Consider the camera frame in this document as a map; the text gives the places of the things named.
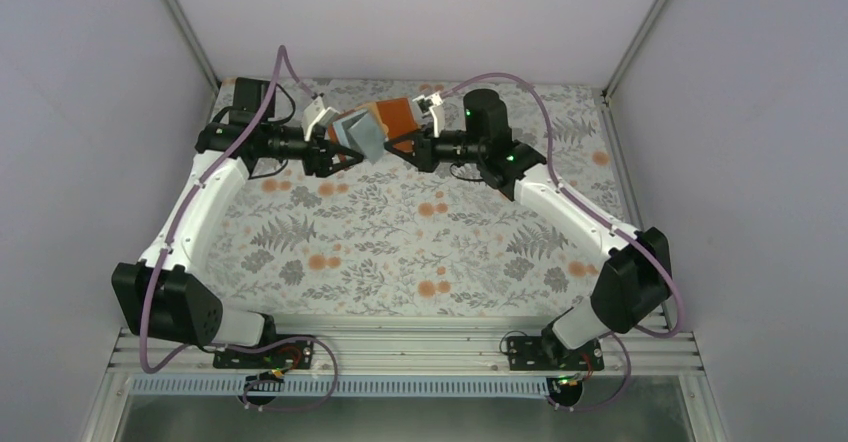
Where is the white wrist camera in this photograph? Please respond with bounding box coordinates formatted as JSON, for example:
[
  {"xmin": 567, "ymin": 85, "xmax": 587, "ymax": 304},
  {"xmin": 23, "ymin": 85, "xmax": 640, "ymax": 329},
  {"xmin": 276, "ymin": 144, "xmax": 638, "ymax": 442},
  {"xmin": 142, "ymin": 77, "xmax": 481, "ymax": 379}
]
[
  {"xmin": 412, "ymin": 91, "xmax": 445, "ymax": 138},
  {"xmin": 301, "ymin": 94, "xmax": 337, "ymax": 141}
]

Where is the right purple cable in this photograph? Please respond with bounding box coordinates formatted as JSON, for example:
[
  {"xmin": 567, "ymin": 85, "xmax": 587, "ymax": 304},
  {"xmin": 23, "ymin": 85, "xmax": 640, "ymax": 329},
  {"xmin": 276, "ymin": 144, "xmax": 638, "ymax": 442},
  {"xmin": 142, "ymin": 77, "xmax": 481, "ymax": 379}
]
[{"xmin": 437, "ymin": 72, "xmax": 684, "ymax": 415}]

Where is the slotted grey cable duct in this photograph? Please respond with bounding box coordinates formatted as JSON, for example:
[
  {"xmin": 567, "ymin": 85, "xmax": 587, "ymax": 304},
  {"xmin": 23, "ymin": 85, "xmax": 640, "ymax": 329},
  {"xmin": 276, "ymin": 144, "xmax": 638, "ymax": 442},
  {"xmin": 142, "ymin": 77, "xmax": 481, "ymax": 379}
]
[{"xmin": 129, "ymin": 374, "xmax": 548, "ymax": 399}]

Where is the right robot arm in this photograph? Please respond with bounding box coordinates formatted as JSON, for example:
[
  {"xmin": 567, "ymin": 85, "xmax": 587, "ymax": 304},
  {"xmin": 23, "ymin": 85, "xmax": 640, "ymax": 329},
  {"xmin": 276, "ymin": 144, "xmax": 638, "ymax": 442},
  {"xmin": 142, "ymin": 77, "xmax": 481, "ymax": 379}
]
[{"xmin": 384, "ymin": 89, "xmax": 674, "ymax": 369}]

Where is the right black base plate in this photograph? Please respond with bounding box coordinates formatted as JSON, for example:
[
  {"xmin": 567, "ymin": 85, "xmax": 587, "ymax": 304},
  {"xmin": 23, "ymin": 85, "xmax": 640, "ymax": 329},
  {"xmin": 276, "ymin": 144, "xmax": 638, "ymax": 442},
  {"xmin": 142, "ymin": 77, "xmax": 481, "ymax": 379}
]
[{"xmin": 500, "ymin": 333, "xmax": 605, "ymax": 372}]

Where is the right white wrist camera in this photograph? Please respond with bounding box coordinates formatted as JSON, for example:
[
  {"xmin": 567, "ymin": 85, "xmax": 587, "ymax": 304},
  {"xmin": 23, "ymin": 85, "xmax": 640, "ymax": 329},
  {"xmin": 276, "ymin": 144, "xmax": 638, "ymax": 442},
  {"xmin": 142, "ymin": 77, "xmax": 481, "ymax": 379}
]
[{"xmin": 412, "ymin": 91, "xmax": 445, "ymax": 138}]

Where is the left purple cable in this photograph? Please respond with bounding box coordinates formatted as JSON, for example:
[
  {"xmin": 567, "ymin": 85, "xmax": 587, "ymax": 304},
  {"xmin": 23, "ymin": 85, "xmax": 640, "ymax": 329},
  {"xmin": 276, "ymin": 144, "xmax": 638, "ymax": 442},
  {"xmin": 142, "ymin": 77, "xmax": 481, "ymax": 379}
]
[{"xmin": 140, "ymin": 44, "xmax": 339, "ymax": 414}]

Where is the aluminium rail frame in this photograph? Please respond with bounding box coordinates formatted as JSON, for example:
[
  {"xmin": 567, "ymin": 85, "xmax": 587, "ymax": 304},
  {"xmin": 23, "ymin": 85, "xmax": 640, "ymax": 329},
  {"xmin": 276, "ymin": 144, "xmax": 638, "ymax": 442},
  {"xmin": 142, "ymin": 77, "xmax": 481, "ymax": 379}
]
[{"xmin": 109, "ymin": 313, "xmax": 705, "ymax": 377}]

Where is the purple cable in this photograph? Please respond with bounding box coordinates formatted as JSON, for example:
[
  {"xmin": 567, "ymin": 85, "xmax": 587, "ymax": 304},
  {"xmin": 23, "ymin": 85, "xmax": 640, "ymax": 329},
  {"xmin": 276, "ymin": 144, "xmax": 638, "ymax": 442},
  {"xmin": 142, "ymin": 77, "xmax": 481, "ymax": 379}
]
[
  {"xmin": 140, "ymin": 44, "xmax": 339, "ymax": 414},
  {"xmin": 437, "ymin": 72, "xmax": 684, "ymax": 415}
]

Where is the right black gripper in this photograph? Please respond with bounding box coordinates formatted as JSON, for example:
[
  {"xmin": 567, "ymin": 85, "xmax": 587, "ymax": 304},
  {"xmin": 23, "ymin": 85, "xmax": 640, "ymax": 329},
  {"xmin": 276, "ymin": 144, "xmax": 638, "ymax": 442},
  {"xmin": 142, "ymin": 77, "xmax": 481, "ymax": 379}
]
[{"xmin": 384, "ymin": 122, "xmax": 485, "ymax": 173}]

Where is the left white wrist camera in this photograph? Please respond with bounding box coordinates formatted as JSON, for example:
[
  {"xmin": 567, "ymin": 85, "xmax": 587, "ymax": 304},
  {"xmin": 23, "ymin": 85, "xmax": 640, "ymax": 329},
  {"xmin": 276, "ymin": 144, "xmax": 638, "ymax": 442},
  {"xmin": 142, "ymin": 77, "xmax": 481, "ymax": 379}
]
[{"xmin": 301, "ymin": 94, "xmax": 337, "ymax": 141}]

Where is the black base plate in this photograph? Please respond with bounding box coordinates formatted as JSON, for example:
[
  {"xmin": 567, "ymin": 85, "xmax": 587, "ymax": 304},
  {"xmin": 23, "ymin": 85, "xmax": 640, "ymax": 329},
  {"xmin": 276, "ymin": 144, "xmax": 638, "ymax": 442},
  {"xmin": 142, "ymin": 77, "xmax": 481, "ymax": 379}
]
[
  {"xmin": 212, "ymin": 334, "xmax": 315, "ymax": 371},
  {"xmin": 500, "ymin": 333, "xmax": 605, "ymax": 372}
]

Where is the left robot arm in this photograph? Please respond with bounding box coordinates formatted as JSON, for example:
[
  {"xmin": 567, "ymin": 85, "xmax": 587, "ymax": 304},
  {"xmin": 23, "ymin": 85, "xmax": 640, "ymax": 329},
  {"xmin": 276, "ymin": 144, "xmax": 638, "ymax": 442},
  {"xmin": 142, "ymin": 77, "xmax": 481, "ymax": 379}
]
[{"xmin": 111, "ymin": 78, "xmax": 363, "ymax": 367}]

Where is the brown leather card holder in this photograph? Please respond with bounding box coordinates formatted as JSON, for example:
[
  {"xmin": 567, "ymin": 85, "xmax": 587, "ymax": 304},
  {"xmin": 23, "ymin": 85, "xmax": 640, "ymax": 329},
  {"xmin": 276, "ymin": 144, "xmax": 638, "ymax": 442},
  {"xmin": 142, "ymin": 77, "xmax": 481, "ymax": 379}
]
[{"xmin": 327, "ymin": 98, "xmax": 419, "ymax": 145}]

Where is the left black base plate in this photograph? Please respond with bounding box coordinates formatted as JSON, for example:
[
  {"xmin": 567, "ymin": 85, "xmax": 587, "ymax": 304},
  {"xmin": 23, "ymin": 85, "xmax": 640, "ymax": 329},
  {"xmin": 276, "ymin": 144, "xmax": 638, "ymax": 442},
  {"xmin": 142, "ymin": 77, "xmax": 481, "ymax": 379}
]
[{"xmin": 212, "ymin": 334, "xmax": 315, "ymax": 371}]

